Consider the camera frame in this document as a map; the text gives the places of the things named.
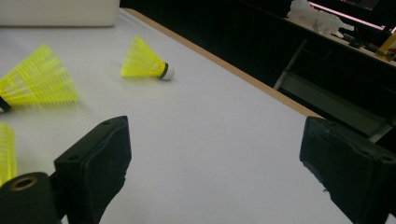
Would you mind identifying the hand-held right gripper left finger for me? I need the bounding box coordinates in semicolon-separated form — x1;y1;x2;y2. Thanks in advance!
53;115;133;224

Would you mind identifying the yellow plastic shuttlecock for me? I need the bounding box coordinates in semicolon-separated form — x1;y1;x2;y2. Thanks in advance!
120;35;176;82
0;121;17;188
0;43;80;114

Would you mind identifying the white crumpled plastic bag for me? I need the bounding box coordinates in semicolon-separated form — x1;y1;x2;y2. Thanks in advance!
287;0;355;39

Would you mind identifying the monitor with pink edge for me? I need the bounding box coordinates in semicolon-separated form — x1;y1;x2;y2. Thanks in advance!
307;0;396;32

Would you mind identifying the white plastic storage box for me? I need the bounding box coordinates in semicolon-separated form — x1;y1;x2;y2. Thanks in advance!
0;0;120;27

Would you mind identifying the white table mat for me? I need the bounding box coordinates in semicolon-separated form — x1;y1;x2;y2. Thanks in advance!
0;7;396;224

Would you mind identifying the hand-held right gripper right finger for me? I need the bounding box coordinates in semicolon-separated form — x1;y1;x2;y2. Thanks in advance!
299;116;396;224

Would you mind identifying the yellow object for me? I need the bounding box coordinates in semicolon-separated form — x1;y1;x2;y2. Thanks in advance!
375;31;396;62

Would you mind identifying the grey metal table frame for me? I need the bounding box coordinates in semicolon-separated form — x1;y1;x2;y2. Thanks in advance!
273;38;396;144

